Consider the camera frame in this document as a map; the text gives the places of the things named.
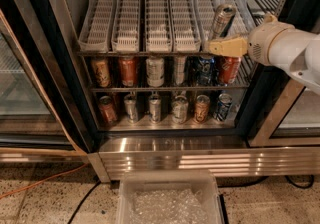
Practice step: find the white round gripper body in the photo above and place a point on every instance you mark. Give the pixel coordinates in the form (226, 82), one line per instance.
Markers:
(264, 42)

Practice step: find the silver redbull can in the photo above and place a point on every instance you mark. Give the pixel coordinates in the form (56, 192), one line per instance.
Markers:
(222, 21)

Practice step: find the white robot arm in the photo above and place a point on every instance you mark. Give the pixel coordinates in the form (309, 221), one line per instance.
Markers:
(277, 44)

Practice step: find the red can middle shelf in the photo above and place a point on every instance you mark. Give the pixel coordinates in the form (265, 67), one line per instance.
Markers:
(228, 69)

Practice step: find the red can shelf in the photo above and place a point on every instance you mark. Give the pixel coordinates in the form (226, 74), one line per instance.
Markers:
(107, 109)
(228, 69)

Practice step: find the blue can middle shelf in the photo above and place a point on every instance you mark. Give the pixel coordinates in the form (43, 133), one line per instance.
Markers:
(204, 70)

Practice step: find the blue can shelf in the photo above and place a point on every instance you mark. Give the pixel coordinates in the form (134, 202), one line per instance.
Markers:
(204, 70)
(223, 106)

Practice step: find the blue can bottom shelf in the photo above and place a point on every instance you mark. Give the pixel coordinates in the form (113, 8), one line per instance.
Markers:
(223, 106)

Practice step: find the silver can middle shelf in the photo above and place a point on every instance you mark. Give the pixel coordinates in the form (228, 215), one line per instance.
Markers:
(179, 69)

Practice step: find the silver can shelf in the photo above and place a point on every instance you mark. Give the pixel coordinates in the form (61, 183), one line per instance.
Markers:
(179, 69)
(131, 108)

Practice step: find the tan can bottom shelf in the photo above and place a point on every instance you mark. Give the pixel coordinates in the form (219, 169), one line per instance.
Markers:
(201, 110)

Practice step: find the tan can shelf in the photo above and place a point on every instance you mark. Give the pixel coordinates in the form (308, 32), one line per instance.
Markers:
(201, 110)
(101, 72)

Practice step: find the white can bottom shelf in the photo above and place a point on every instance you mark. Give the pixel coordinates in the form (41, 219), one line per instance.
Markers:
(179, 109)

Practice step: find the white can shelf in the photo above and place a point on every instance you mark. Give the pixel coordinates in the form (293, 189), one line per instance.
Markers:
(155, 71)
(179, 109)

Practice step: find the white can middle shelf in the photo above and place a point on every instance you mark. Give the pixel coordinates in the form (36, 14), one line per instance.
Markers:
(155, 71)

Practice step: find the silver slim can bottom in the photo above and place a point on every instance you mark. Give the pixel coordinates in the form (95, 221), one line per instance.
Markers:
(155, 108)

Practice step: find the orange can middle shelf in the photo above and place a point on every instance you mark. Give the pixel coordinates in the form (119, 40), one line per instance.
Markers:
(128, 70)

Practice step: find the silver can bottom shelf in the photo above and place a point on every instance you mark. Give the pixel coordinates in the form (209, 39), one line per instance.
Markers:
(131, 108)

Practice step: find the stainless steel fridge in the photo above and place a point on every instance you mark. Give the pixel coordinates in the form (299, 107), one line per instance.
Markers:
(252, 141)

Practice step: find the tan can middle shelf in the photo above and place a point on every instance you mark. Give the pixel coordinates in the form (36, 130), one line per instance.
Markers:
(101, 72)

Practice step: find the red can bottom shelf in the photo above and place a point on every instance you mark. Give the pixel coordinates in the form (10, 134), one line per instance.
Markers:
(107, 109)

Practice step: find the glass fridge door left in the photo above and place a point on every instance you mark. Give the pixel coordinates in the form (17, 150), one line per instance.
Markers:
(35, 125)

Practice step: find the bubble wrap sheet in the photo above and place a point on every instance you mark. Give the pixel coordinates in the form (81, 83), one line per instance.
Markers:
(167, 207)

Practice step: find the clear plastic bin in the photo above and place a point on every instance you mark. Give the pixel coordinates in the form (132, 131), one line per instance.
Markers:
(197, 181)

